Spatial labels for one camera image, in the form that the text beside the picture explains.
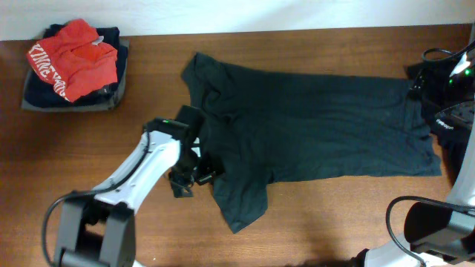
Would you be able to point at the grey folded garment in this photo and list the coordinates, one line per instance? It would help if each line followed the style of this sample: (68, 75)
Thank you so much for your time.
(36, 94)

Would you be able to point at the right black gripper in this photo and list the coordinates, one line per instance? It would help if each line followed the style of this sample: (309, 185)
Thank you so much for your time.
(430, 93)

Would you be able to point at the black garment white logo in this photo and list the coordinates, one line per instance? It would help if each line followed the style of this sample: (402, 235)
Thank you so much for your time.
(452, 138)

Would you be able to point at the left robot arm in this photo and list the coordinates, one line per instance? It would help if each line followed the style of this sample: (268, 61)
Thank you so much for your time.
(97, 227)

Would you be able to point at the navy folded garment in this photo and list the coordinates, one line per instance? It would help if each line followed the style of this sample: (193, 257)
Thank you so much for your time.
(111, 36)

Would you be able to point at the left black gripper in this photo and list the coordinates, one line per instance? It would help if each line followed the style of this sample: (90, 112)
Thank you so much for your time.
(178, 181)

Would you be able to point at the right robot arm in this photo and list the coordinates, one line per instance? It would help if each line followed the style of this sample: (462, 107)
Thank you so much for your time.
(425, 232)

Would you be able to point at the red folded shirt white lettering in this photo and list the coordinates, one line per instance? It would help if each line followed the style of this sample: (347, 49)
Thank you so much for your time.
(76, 61)

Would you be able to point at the dark green t-shirt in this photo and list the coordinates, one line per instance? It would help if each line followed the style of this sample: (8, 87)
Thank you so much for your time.
(263, 127)

